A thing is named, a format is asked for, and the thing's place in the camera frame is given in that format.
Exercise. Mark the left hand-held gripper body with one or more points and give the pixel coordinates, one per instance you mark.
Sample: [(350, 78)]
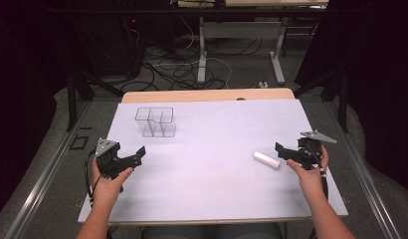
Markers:
[(107, 157)]

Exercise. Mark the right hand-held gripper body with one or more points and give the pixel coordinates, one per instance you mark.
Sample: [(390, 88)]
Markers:
[(308, 156)]

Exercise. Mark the white cylindrical tube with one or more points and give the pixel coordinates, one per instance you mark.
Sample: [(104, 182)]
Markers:
[(266, 160)]

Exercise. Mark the clear plastic compartment organizer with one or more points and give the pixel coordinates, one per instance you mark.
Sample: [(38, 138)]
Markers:
[(155, 122)]

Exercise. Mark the person's right hand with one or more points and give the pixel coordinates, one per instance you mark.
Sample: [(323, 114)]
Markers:
[(309, 181)]

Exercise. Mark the person's left hand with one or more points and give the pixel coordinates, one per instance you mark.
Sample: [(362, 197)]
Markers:
[(107, 189)]

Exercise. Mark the white power plug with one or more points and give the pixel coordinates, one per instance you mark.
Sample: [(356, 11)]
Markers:
[(263, 84)]

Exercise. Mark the black metal stand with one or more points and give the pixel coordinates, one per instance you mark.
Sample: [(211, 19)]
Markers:
[(72, 99), (343, 99)]

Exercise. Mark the wooden table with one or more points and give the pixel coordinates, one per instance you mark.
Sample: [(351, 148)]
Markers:
[(192, 96)]

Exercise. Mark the white table cover sheet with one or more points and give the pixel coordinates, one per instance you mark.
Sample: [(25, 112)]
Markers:
[(208, 186)]

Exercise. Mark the black computer tower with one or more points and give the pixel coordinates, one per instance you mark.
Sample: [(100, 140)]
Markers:
[(134, 46)]

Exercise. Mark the black horizontal bar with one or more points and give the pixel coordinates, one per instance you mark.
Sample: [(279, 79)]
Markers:
[(159, 11)]

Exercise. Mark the aluminium floor rail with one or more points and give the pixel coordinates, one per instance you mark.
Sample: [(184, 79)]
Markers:
[(367, 186), (42, 179)]

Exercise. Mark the white metal desk frame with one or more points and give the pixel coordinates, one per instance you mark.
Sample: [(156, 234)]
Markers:
[(202, 59)]

